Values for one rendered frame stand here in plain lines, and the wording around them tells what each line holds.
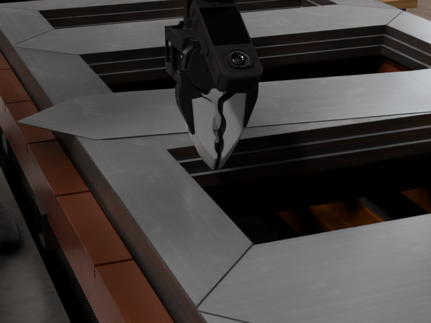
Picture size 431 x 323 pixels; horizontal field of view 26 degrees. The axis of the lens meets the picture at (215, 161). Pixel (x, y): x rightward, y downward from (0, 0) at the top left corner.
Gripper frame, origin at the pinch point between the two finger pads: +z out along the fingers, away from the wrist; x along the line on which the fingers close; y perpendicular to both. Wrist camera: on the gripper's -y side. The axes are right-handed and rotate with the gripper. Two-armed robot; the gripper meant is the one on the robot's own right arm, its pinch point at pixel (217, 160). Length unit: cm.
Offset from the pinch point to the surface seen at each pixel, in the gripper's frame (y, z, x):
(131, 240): -6.9, 4.4, 12.0
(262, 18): 66, 1, -34
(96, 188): 7.3, 4.4, 12.0
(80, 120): 22.2, 1.4, 10.2
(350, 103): 16.3, 1.5, -25.5
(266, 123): 13.0, 1.5, -11.7
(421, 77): 23.1, 1.5, -40.9
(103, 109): 25.6, 1.4, 6.3
